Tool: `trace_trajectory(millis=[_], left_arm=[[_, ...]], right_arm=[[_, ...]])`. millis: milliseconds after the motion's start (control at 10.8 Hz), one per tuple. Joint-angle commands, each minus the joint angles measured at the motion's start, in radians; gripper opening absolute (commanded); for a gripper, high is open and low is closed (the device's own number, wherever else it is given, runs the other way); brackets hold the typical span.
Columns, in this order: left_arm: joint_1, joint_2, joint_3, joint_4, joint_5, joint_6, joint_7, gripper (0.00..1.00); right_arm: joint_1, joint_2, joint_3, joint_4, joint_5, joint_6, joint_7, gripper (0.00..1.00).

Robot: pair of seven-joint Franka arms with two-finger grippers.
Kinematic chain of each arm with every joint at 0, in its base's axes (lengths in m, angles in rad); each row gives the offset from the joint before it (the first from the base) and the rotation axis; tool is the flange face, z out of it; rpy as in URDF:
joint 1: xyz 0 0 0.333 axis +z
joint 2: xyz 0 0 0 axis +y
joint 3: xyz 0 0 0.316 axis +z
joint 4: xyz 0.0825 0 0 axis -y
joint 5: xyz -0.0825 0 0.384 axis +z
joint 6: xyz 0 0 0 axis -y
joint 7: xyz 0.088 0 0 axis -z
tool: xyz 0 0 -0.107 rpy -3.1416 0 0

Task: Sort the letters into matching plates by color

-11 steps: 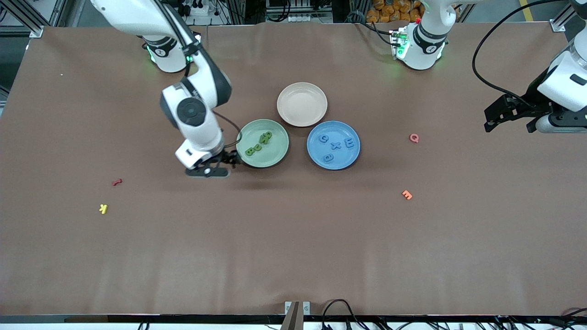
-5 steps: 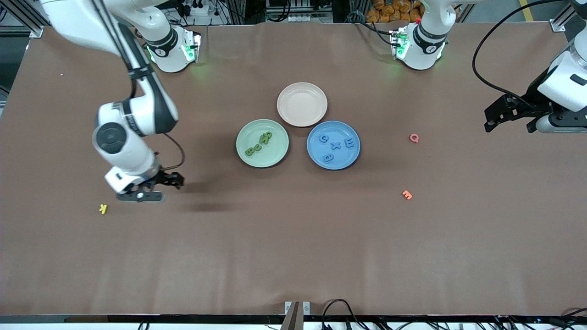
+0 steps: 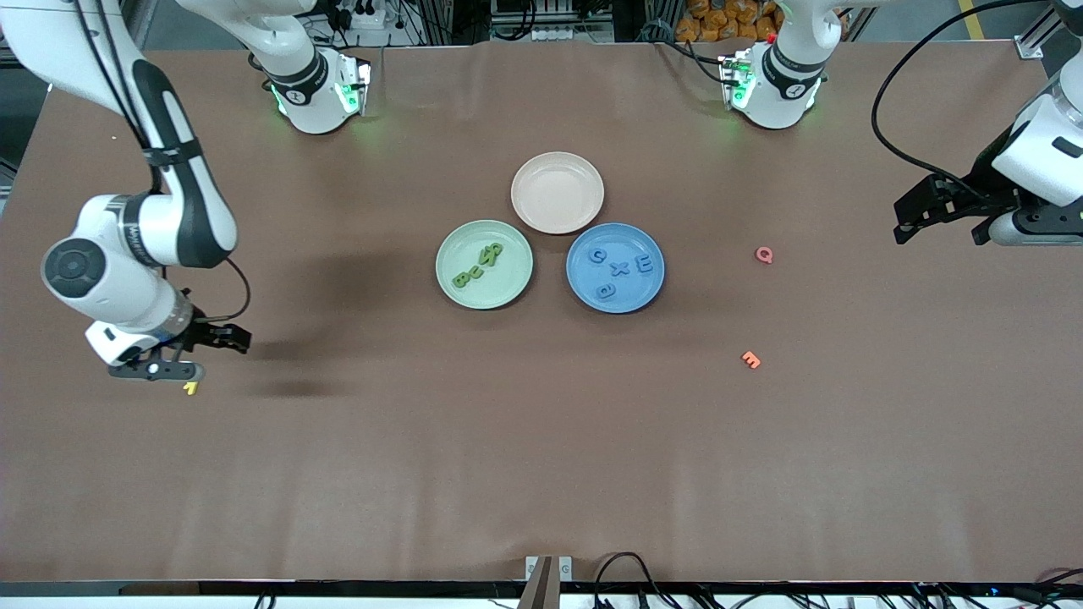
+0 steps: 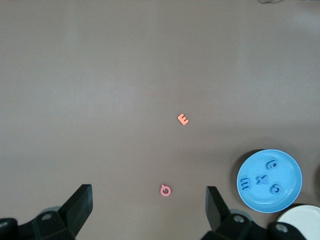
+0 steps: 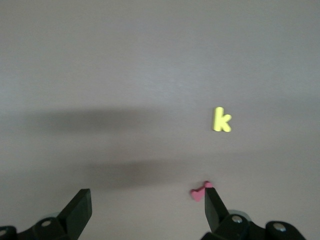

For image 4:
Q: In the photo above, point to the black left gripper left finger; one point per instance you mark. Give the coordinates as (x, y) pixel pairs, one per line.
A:
(75, 212)

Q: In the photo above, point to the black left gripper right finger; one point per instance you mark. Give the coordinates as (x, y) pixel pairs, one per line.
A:
(216, 212)

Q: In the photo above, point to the blue letter E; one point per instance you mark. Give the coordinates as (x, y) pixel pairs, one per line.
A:
(245, 184)

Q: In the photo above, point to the blue letter x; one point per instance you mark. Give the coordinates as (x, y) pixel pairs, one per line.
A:
(262, 180)

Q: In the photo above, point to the blue letter c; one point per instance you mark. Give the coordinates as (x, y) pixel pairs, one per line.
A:
(273, 189)

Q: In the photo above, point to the blue letter a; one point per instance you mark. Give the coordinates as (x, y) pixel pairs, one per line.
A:
(269, 165)

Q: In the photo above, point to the red letter Q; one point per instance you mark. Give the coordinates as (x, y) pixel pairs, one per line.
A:
(162, 191)

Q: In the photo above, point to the blue plate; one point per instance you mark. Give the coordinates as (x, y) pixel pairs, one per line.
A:
(285, 201)

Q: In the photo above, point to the pink plate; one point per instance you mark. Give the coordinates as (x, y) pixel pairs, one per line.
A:
(305, 218)

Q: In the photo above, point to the orange letter E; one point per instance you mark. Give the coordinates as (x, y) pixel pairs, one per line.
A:
(182, 119)

